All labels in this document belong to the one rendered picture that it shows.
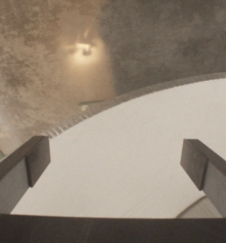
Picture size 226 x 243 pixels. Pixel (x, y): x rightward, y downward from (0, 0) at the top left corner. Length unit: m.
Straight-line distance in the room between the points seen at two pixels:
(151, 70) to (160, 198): 0.53
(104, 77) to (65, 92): 0.19
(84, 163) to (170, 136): 0.15
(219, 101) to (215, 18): 0.34
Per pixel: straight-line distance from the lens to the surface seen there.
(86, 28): 0.68
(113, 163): 0.29
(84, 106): 0.78
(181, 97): 0.43
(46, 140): 0.16
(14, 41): 0.81
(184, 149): 0.17
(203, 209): 0.25
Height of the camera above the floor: 0.65
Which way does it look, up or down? 51 degrees down
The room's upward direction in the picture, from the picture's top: 169 degrees counter-clockwise
